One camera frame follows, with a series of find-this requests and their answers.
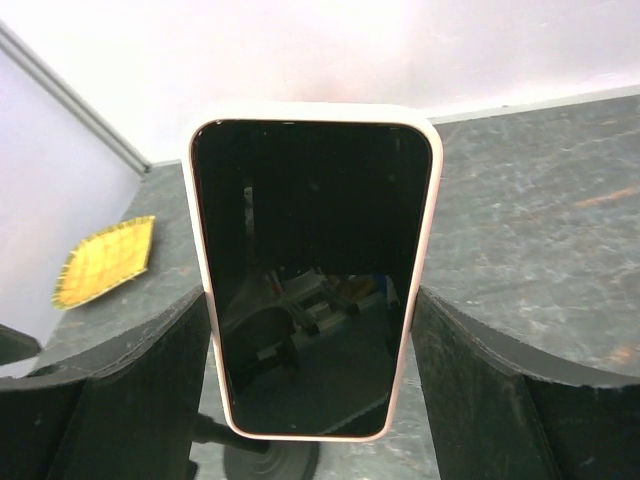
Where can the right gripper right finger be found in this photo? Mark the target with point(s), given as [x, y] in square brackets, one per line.
[499, 408]

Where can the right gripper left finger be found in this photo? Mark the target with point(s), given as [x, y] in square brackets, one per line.
[124, 409]

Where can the black phone stand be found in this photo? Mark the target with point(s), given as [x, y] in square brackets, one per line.
[246, 459]

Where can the pink cased smartphone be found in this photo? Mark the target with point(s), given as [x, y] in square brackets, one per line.
[311, 223]

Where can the woven bamboo basket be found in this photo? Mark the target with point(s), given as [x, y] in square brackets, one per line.
[103, 261]

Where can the left aluminium frame post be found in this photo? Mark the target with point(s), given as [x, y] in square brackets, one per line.
[37, 69]

